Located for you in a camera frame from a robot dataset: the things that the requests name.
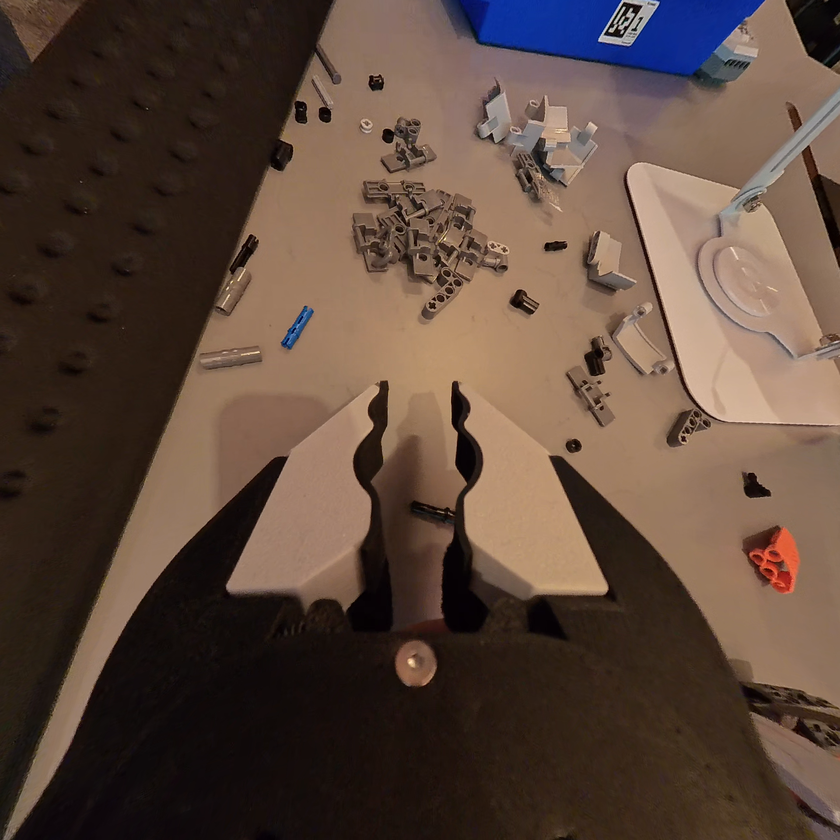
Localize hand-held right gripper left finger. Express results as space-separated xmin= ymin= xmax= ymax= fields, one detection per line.
xmin=225 ymin=381 xmax=392 ymax=634

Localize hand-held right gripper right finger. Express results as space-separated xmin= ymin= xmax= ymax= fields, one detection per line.
xmin=441 ymin=381 xmax=609 ymax=634

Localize pile of grey track links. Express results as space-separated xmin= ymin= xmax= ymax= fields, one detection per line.
xmin=351 ymin=187 xmax=490 ymax=284

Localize grey toy track chain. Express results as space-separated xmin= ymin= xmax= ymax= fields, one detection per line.
xmin=742 ymin=681 xmax=840 ymax=752

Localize grey connector block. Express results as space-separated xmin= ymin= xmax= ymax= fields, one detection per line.
xmin=362 ymin=178 xmax=427 ymax=201

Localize blue object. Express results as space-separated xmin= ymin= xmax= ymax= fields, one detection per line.
xmin=459 ymin=0 xmax=765 ymax=76

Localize single grey track link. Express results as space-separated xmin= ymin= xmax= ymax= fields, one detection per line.
xmin=381 ymin=143 xmax=438 ymax=173
xmin=566 ymin=365 xmax=616 ymax=427

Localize dark grey angled beam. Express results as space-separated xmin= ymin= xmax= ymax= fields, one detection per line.
xmin=667 ymin=408 xmax=711 ymax=448

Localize grey tube connector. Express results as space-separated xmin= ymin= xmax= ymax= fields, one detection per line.
xmin=199 ymin=346 xmax=263 ymax=370
xmin=214 ymin=267 xmax=253 ymax=317

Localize blue pin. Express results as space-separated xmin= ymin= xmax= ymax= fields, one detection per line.
xmin=281 ymin=306 xmax=315 ymax=350

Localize light grey curved panel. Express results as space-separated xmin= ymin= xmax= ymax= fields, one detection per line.
xmin=612 ymin=302 xmax=676 ymax=376

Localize grey bent liftarm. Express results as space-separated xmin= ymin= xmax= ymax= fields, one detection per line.
xmin=421 ymin=270 xmax=464 ymax=321

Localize orange wedge block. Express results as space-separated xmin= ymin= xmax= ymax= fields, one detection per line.
xmin=747 ymin=525 xmax=802 ymax=595

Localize white lamp base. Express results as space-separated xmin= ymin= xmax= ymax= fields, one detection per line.
xmin=625 ymin=88 xmax=840 ymax=426

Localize light grey curved block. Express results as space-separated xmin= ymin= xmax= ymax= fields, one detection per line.
xmin=586 ymin=230 xmax=637 ymax=291

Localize black perforated panel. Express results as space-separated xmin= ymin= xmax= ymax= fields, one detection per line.
xmin=0 ymin=0 xmax=336 ymax=802

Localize dark grey gear connector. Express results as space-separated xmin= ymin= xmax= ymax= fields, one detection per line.
xmin=514 ymin=154 xmax=552 ymax=198

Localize light grey angled panel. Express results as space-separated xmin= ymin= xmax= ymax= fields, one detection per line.
xmin=548 ymin=121 xmax=599 ymax=186
xmin=476 ymin=79 xmax=513 ymax=142
xmin=505 ymin=97 xmax=571 ymax=155

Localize grey white block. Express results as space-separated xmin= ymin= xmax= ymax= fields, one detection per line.
xmin=696 ymin=23 xmax=761 ymax=85

